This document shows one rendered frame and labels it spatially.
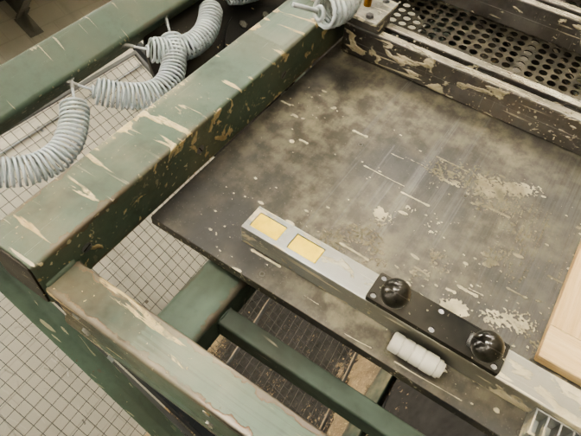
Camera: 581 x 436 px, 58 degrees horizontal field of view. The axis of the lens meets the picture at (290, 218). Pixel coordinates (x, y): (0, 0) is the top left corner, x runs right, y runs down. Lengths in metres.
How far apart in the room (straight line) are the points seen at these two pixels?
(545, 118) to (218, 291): 0.70
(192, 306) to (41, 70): 0.70
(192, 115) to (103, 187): 0.20
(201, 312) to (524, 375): 0.47
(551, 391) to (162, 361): 0.51
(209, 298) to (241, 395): 0.21
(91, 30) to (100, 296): 0.78
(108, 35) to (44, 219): 0.69
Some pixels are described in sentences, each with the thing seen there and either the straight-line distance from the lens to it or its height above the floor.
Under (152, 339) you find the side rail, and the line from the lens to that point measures 0.73.
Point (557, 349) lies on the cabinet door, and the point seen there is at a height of 1.27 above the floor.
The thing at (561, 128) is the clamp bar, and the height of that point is 1.39.
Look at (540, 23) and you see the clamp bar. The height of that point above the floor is 1.50.
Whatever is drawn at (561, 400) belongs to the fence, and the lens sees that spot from 0.80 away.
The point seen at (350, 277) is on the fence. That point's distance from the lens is 0.78.
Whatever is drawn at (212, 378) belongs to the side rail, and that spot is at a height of 1.58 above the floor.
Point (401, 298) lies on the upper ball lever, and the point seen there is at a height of 1.52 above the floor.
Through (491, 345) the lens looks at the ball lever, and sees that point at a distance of 0.65.
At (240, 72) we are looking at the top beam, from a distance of 0.99.
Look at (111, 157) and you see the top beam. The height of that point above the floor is 1.88.
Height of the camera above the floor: 1.82
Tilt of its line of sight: 13 degrees down
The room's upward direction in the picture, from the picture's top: 41 degrees counter-clockwise
